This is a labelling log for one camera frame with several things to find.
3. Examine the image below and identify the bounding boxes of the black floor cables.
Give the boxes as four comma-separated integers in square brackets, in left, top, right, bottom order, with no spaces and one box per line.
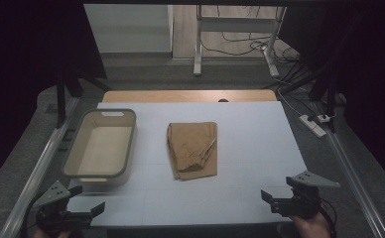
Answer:
[199,5,303,67]

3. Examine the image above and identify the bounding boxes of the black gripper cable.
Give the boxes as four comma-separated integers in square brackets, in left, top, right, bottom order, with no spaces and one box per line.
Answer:
[319,197,339,238]

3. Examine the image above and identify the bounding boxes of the wooden table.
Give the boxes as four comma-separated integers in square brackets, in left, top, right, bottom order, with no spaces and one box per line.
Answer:
[101,89,278,104]

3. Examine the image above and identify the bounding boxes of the brown pants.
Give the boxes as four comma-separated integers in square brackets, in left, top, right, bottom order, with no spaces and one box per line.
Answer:
[166,121,219,181]

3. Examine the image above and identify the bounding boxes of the aluminium rail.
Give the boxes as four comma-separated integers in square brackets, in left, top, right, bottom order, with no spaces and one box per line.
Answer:
[0,96,81,238]
[312,101,385,238]

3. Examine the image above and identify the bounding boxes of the beige plastic basket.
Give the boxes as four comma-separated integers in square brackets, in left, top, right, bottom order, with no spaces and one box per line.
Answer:
[61,108,138,186]

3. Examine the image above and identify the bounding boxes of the white power strip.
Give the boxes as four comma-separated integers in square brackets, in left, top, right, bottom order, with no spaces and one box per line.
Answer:
[298,113,327,139]

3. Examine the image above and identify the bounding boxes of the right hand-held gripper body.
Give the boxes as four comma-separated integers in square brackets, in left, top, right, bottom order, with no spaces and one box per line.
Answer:
[270,170,341,220]

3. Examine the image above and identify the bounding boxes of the black curtain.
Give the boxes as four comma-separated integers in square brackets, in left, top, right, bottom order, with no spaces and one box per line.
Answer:
[0,0,108,193]
[278,0,385,194]

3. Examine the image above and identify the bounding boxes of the white cabinet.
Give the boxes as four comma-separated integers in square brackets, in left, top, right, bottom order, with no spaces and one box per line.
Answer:
[83,3,175,55]

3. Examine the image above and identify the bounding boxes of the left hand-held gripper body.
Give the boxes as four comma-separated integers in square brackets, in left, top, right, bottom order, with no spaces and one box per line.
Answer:
[33,179,94,234]

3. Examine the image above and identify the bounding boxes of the person's left hand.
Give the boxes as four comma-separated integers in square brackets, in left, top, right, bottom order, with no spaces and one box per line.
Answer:
[33,229,73,238]

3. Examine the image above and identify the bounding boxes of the white board mat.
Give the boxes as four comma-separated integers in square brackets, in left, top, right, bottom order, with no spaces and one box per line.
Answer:
[66,100,309,229]

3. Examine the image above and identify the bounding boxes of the white desk frame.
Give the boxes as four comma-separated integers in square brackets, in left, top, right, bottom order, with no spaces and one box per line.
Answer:
[192,4,288,79]

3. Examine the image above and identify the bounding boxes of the person's right hand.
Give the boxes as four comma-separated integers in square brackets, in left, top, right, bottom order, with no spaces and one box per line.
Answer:
[289,211,331,238]

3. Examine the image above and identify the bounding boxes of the white cable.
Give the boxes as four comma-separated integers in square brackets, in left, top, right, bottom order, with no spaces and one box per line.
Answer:
[275,86,304,117]

